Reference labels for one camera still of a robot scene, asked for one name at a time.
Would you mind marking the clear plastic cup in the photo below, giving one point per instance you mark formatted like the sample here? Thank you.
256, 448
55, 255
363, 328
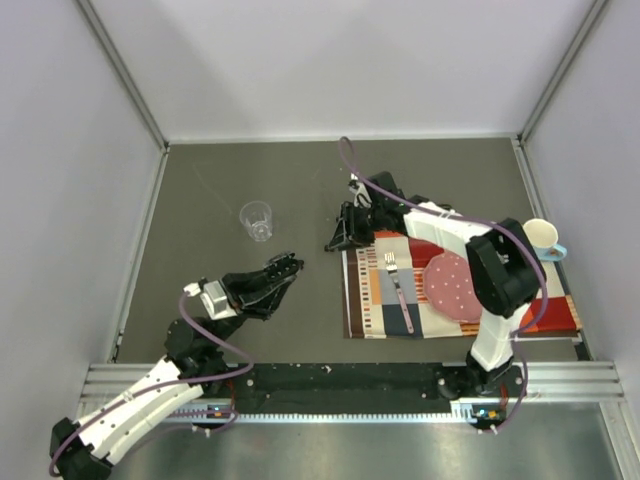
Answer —
256, 218

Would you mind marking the pink handled fork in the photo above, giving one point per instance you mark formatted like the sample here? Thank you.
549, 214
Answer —
392, 270

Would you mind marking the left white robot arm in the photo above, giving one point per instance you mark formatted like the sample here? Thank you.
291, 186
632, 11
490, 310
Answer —
197, 362

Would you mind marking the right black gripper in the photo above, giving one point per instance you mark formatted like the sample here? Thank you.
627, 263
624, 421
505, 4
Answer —
348, 225

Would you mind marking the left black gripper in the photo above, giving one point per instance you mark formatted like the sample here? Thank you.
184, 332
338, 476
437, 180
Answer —
257, 294

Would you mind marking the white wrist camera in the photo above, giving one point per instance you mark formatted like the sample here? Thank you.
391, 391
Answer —
359, 190
213, 297

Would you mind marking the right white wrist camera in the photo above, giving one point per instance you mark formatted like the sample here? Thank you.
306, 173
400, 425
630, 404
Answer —
359, 190

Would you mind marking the pink dotted plate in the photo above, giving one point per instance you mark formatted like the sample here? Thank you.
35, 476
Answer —
448, 287

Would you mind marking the aluminium frame profile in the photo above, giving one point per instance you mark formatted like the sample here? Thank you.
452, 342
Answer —
578, 382

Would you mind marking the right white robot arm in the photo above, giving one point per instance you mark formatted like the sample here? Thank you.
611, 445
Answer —
505, 275

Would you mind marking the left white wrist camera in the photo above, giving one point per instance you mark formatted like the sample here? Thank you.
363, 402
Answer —
213, 297

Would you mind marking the colourful patterned placemat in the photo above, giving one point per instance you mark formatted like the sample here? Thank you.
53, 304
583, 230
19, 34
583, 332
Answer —
385, 296

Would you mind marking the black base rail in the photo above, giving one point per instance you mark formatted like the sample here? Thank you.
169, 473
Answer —
346, 388

